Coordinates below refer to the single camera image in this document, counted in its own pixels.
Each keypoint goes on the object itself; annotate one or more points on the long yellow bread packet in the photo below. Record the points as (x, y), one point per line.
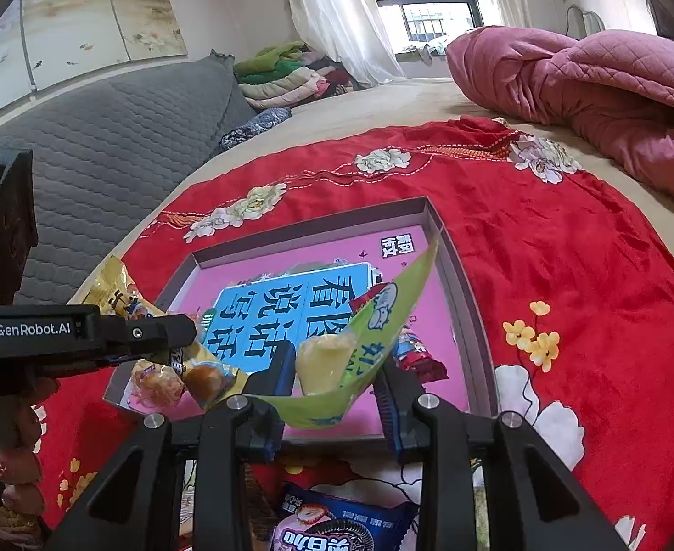
(110, 290)

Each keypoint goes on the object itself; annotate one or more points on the grey quilted headboard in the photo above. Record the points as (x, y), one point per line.
(113, 143)

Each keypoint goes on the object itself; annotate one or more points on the person's left hand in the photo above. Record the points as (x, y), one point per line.
(18, 459)

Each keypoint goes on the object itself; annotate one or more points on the barred window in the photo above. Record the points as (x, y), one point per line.
(429, 17)

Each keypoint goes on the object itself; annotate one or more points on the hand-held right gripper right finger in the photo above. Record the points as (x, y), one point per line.
(394, 430)

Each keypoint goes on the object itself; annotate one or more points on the yellow rice cracker packet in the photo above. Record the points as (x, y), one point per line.
(150, 384)

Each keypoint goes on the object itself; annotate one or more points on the green jelly packet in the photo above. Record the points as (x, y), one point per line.
(365, 350)

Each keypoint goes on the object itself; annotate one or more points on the painted wall panel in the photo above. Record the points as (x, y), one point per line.
(84, 11)

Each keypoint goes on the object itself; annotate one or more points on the beige bed sheet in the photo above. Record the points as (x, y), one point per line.
(400, 103)

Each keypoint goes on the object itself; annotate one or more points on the red cartoon snack packet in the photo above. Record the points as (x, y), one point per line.
(423, 364)

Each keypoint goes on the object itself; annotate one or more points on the stack of folded clothes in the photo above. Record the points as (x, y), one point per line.
(279, 80)

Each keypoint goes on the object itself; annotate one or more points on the pink quilted duvet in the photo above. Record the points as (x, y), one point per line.
(601, 80)

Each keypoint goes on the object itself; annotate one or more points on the blue cookie packet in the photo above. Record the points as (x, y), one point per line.
(337, 522)

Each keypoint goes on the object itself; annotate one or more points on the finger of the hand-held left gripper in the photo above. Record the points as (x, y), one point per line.
(136, 359)
(153, 332)

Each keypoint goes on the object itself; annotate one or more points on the shallow pink-lined cardboard box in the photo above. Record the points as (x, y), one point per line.
(337, 252)

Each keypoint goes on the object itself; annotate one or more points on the blue patterned pillow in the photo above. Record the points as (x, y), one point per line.
(256, 123)

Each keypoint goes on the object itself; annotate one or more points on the red floral blanket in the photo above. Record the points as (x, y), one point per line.
(543, 241)

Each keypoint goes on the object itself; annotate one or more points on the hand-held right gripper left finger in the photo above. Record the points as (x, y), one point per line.
(271, 379)

